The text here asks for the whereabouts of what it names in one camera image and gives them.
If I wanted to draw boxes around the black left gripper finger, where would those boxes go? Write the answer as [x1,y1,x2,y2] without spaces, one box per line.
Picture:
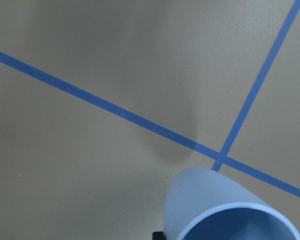
[152,231,165,240]

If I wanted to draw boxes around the light blue plastic cup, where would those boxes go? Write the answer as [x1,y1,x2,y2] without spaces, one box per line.
[163,167,300,240]

